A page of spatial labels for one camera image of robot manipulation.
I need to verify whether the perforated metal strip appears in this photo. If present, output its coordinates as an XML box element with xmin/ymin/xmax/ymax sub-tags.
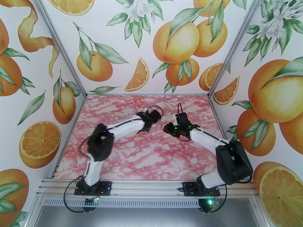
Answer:
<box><xmin>41</xmin><ymin>198</ymin><xmax>201</xmax><ymax>207</ymax></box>

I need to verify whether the grey metal shelf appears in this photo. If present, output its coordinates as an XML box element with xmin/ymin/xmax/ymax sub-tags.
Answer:
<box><xmin>36</xmin><ymin>206</ymin><xmax>261</xmax><ymax>227</ymax></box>

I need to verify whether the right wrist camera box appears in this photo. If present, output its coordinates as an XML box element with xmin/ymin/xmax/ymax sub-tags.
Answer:
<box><xmin>174</xmin><ymin>113</ymin><xmax>189</xmax><ymax>128</ymax></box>

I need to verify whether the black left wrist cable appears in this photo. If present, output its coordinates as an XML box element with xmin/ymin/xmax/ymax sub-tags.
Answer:
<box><xmin>147</xmin><ymin>105</ymin><xmax>164</xmax><ymax>118</ymax></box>

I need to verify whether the aluminium back rail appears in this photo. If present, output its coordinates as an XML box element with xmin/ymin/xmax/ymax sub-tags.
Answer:
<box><xmin>86</xmin><ymin>93</ymin><xmax>210</xmax><ymax>96</ymax></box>

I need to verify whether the aluminium side rail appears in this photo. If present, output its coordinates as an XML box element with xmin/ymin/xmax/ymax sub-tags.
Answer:
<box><xmin>49</xmin><ymin>96</ymin><xmax>87</xmax><ymax>179</ymax></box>
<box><xmin>208</xmin><ymin>96</ymin><xmax>244</xmax><ymax>180</ymax></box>

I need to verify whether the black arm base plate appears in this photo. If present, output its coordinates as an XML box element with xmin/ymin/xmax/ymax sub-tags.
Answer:
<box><xmin>74</xmin><ymin>181</ymin><xmax>112</xmax><ymax>196</ymax></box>
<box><xmin>182</xmin><ymin>182</ymin><xmax>221</xmax><ymax>196</ymax></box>

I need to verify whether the aluminium mounting rail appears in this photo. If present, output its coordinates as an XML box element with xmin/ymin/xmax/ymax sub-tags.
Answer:
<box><xmin>36</xmin><ymin>178</ymin><xmax>259</xmax><ymax>199</ymax></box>

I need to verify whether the black base cable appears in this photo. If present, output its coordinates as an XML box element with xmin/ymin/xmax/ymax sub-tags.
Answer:
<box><xmin>62</xmin><ymin>182</ymin><xmax>100</xmax><ymax>214</ymax></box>
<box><xmin>200</xmin><ymin>181</ymin><xmax>229</xmax><ymax>214</ymax></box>

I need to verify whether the aluminium frame post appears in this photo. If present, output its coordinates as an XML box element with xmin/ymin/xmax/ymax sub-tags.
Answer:
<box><xmin>207</xmin><ymin>0</ymin><xmax>272</xmax><ymax>99</ymax></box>
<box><xmin>25</xmin><ymin>0</ymin><xmax>88</xmax><ymax>99</ymax></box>

